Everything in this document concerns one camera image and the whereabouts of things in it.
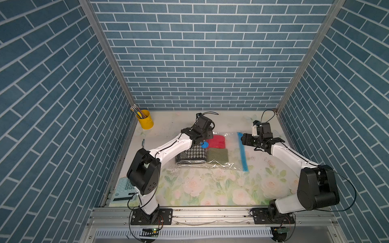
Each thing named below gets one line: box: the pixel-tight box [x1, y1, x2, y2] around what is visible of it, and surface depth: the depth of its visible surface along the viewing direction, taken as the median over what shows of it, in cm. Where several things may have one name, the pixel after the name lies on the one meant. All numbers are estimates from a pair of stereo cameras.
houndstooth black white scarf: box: [175, 144, 207, 164], surface depth 93 cm
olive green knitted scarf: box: [205, 147, 229, 166], surface depth 94 cm
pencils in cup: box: [130, 103, 147, 119], surface depth 104 cm
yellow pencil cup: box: [136, 109, 154, 131], surface depth 108 cm
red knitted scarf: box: [206, 134, 226, 149], surface depth 101 cm
